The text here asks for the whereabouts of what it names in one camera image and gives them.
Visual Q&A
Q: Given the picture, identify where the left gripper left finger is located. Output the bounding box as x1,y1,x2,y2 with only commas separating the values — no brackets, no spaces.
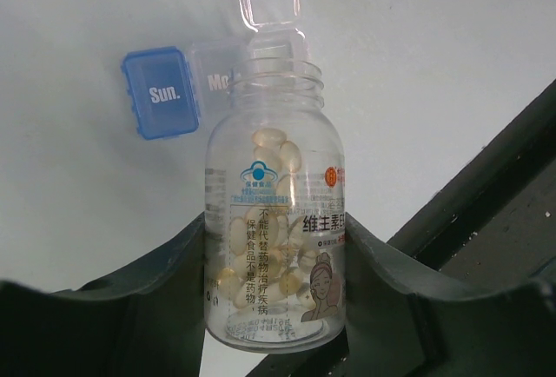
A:
1,215,205,376

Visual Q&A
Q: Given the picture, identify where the clear pill bottle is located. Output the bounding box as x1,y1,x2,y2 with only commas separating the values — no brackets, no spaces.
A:
204,57,347,354

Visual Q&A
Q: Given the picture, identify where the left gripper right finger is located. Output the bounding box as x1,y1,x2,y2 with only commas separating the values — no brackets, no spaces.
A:
290,214,556,377

